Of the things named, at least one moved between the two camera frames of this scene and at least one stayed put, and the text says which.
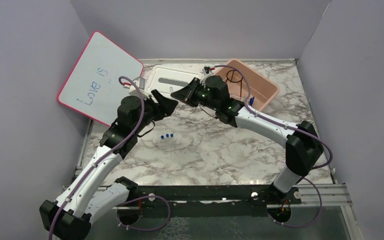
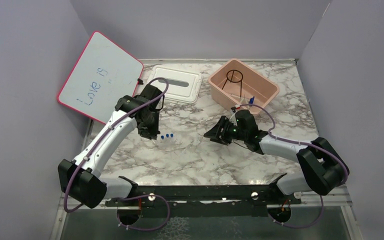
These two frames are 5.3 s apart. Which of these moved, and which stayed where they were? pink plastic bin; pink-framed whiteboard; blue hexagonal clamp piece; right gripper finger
Moved: right gripper finger
Stayed: pink plastic bin; pink-framed whiteboard; blue hexagonal clamp piece
